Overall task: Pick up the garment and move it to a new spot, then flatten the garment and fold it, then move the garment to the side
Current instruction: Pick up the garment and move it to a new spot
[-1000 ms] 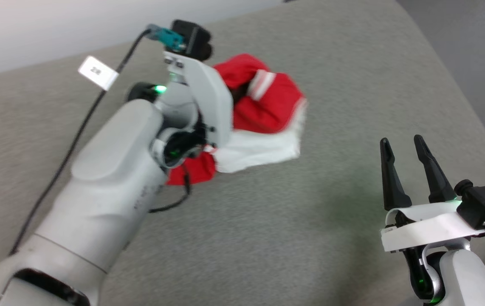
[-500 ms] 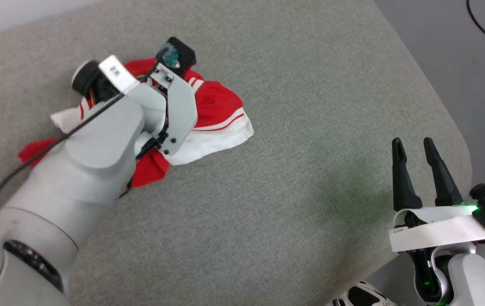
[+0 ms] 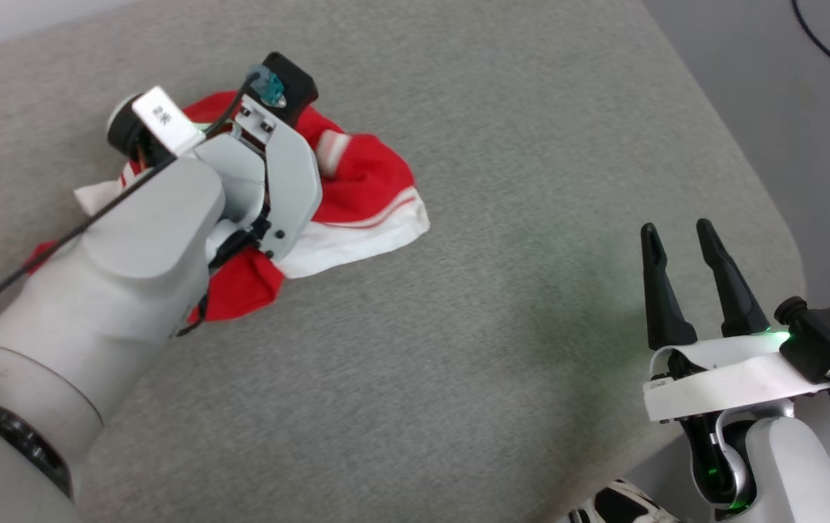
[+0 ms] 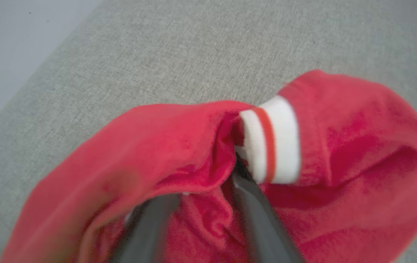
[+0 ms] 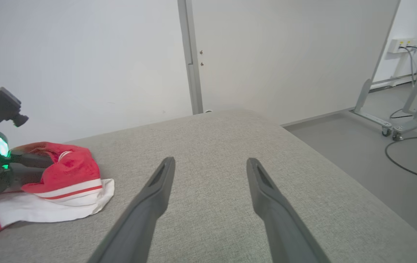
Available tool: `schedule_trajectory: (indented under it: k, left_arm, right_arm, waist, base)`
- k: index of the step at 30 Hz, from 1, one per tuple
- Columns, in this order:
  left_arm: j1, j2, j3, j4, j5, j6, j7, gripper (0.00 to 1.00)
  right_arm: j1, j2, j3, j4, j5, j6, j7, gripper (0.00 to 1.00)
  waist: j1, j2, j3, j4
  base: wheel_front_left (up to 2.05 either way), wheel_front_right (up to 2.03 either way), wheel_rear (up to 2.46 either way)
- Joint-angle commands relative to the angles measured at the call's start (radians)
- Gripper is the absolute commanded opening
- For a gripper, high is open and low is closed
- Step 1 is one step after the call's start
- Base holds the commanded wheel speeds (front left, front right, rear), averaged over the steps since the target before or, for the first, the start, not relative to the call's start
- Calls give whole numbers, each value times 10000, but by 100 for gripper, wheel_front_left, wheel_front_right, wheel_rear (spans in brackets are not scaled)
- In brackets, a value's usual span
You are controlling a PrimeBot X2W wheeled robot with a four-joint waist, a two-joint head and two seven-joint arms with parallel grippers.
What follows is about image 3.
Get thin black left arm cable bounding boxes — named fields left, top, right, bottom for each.
left=0, top=69, right=265, bottom=349

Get black and white object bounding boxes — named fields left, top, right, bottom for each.
left=568, top=477, right=683, bottom=523

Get teal left camera connector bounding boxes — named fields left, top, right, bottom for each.
left=251, top=65, right=287, bottom=109

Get grey fabric sofa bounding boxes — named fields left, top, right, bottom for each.
left=0, top=0, right=810, bottom=523

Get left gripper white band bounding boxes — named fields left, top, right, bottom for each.
left=106, top=86, right=274, bottom=166

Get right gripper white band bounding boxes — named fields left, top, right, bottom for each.
left=640, top=218, right=830, bottom=423

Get red and white garment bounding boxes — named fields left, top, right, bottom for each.
left=23, top=91, right=432, bottom=324

